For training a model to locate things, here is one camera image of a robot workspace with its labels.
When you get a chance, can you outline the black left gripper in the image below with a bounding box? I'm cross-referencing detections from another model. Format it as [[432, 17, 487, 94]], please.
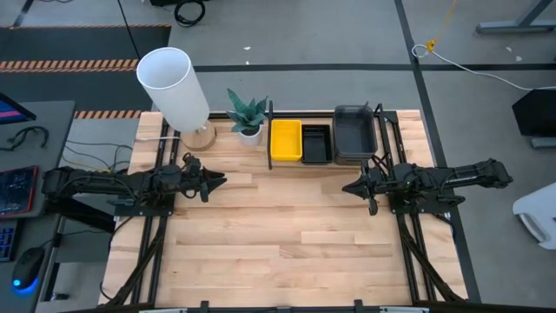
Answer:
[[170, 166, 228, 204]]

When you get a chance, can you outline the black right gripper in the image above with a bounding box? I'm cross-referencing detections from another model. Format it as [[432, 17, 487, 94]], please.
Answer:
[[341, 163, 408, 217]]

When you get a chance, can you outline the black slotted plastic basket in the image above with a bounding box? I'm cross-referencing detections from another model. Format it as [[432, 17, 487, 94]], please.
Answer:
[[300, 123, 334, 166]]

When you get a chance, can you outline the yellow slotted plastic basket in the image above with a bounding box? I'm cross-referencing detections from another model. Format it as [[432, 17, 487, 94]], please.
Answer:
[[269, 118, 304, 163]]

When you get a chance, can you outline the round wooden lamp base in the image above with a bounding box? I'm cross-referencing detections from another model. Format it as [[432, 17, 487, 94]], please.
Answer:
[[179, 120, 218, 153]]

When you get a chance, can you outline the white plant pot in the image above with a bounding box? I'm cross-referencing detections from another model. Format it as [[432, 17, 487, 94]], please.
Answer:
[[237, 123, 264, 148]]

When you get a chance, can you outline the green leafy plant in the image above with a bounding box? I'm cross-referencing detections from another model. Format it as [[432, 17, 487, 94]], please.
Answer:
[[225, 87, 269, 134]]

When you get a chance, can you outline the white cylindrical lamp shade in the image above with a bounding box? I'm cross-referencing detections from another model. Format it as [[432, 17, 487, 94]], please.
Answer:
[[135, 46, 211, 134]]

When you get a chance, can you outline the dark grey desk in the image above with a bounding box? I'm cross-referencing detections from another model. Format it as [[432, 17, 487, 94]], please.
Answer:
[[0, 99, 78, 313]]

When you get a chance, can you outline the black hazard-striped floor mat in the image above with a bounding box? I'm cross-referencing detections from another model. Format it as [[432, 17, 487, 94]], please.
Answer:
[[0, 23, 173, 121]]

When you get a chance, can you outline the white chair base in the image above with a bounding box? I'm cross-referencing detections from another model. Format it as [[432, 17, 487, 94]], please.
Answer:
[[511, 181, 556, 251]]

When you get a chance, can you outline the black object on floor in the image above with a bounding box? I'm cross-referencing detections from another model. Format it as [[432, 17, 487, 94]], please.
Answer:
[[149, 0, 209, 7]]

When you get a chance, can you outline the small grey block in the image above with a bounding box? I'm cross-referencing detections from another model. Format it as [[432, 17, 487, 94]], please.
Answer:
[[530, 136, 556, 150]]

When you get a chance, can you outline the black box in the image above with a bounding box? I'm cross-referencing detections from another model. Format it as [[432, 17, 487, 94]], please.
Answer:
[[510, 88, 556, 138]]

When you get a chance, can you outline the red-edged dark tablet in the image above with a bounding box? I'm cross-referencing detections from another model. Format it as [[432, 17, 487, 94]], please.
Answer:
[[0, 164, 40, 218]]

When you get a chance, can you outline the black computer mouse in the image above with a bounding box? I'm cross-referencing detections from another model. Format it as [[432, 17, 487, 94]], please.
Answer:
[[11, 245, 47, 296]]

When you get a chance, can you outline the computer monitor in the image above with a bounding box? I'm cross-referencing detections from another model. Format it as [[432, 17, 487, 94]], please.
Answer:
[[0, 90, 38, 127]]

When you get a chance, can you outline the black keyboard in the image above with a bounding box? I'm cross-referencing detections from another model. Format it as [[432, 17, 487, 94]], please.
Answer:
[[0, 218, 19, 263]]

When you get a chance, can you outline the grey table leg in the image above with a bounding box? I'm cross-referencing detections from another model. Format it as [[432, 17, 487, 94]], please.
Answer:
[[474, 0, 556, 36]]

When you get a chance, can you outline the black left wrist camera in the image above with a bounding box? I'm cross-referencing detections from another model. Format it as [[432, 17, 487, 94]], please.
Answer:
[[181, 151, 204, 174]]

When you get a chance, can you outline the black metal shelf frame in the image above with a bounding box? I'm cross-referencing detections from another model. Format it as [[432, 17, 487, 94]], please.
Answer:
[[266, 99, 386, 172]]

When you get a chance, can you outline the white lamp cable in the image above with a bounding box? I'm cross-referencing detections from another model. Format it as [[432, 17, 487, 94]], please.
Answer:
[[134, 135, 182, 143]]

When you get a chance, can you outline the black aluminium rail frame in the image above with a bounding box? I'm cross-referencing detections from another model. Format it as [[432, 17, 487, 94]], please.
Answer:
[[98, 102, 473, 313]]

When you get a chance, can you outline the yellow strap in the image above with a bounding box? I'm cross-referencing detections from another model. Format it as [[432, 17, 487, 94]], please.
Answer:
[[424, 0, 460, 54]]

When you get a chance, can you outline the white floor cable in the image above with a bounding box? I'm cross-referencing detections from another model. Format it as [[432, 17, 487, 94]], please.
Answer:
[[410, 42, 556, 92]]

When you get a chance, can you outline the coiled black cable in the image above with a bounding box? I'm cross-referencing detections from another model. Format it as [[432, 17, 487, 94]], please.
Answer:
[[173, 0, 208, 29]]

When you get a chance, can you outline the thin black floor cable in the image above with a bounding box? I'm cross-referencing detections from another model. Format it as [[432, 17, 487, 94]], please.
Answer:
[[116, 0, 142, 61]]

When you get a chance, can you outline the black headset cable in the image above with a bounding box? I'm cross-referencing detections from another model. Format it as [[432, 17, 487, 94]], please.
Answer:
[[0, 124, 50, 153]]

